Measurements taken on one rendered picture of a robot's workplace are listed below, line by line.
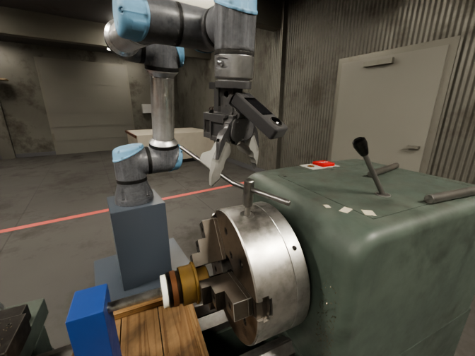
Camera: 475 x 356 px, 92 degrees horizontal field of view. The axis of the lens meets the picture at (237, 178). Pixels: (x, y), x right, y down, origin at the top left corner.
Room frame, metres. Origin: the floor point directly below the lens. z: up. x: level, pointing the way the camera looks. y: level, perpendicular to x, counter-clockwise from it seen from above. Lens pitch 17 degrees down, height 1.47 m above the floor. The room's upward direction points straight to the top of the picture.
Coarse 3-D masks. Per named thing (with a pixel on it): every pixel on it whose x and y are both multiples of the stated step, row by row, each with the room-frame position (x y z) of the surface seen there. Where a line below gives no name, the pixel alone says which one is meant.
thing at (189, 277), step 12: (192, 264) 0.44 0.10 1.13; (168, 276) 0.42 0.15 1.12; (180, 276) 0.41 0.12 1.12; (192, 276) 0.42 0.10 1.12; (204, 276) 0.43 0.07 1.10; (168, 288) 0.39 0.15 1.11; (180, 288) 0.40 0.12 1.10; (192, 288) 0.40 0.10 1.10; (180, 300) 0.39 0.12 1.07; (192, 300) 0.40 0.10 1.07
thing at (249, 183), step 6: (246, 180) 0.47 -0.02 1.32; (252, 180) 0.47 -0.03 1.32; (246, 186) 0.46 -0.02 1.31; (252, 186) 0.46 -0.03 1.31; (246, 192) 0.46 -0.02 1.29; (246, 198) 0.46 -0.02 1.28; (252, 198) 0.47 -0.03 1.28; (246, 204) 0.47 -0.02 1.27; (252, 204) 0.47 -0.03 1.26; (246, 210) 0.47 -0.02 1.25
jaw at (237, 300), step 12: (216, 276) 0.43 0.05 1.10; (228, 276) 0.43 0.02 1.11; (204, 288) 0.39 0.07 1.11; (216, 288) 0.39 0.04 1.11; (228, 288) 0.39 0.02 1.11; (240, 288) 0.38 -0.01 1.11; (204, 300) 0.39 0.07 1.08; (216, 300) 0.37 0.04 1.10; (228, 300) 0.36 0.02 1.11; (240, 300) 0.35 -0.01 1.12; (252, 300) 0.35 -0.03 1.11; (264, 300) 0.35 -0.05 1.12; (240, 312) 0.34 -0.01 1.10; (252, 312) 0.35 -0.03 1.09; (264, 312) 0.35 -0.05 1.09
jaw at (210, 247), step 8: (216, 216) 0.54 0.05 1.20; (200, 224) 0.54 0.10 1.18; (208, 224) 0.52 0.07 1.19; (216, 224) 0.53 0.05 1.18; (208, 232) 0.51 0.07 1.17; (216, 232) 0.51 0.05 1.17; (200, 240) 0.49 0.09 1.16; (208, 240) 0.50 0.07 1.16; (216, 240) 0.50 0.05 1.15; (200, 248) 0.48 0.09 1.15; (208, 248) 0.48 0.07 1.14; (216, 248) 0.49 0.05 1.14; (192, 256) 0.46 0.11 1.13; (200, 256) 0.47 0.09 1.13; (208, 256) 0.47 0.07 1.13; (216, 256) 0.48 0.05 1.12; (224, 256) 0.48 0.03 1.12; (200, 264) 0.45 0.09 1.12
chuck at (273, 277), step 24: (240, 216) 0.47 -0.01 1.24; (264, 216) 0.47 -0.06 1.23; (240, 240) 0.40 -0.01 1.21; (264, 240) 0.41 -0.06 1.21; (216, 264) 0.55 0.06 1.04; (240, 264) 0.41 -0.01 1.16; (264, 264) 0.38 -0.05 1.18; (288, 264) 0.39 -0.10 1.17; (264, 288) 0.35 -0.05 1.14; (288, 288) 0.37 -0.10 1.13; (288, 312) 0.36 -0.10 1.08; (240, 336) 0.40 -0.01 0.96; (264, 336) 0.35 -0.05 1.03
